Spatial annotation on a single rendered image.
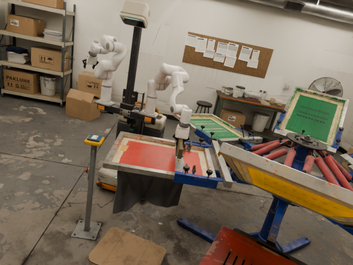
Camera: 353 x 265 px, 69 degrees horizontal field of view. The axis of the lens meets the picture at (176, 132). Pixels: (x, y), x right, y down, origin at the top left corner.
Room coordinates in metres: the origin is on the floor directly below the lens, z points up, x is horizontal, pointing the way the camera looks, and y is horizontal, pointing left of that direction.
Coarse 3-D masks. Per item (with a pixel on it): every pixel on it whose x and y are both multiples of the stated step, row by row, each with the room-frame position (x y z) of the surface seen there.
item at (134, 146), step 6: (132, 144) 1.91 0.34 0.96; (138, 144) 1.93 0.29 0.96; (144, 144) 1.96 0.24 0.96; (150, 144) 1.98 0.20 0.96; (126, 150) 1.78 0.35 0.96; (132, 150) 1.80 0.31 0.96; (138, 150) 1.82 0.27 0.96; (168, 150) 1.93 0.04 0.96; (174, 150) 1.96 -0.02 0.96; (168, 156) 1.83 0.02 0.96; (174, 156) 1.85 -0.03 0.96; (186, 156) 1.90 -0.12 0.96; (192, 156) 1.92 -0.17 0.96; (198, 156) 1.94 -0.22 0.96; (198, 162) 1.83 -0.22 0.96
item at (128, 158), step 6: (126, 156) 1.68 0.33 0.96; (132, 156) 1.70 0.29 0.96; (120, 162) 1.58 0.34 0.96; (126, 162) 1.59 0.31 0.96; (132, 162) 1.61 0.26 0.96; (168, 162) 1.72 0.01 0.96; (174, 162) 1.74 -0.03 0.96; (186, 162) 1.79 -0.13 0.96; (192, 162) 1.81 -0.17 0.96; (156, 168) 1.60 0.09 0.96; (162, 168) 1.62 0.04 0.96; (168, 168) 1.64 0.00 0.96; (174, 168) 1.66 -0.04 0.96; (198, 168) 1.73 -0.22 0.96; (198, 174) 1.64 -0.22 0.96
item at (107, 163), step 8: (120, 136) 1.94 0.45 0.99; (128, 136) 2.02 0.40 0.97; (136, 136) 2.02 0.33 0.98; (144, 136) 2.04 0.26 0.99; (168, 144) 2.04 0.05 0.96; (112, 152) 1.63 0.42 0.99; (208, 152) 1.98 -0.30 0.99; (208, 160) 1.83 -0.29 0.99; (112, 168) 1.47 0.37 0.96; (120, 168) 1.48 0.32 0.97; (128, 168) 1.48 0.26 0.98; (136, 168) 1.49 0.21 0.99; (144, 168) 1.51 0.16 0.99; (208, 168) 1.74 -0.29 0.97; (160, 176) 1.50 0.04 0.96; (168, 176) 1.50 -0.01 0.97
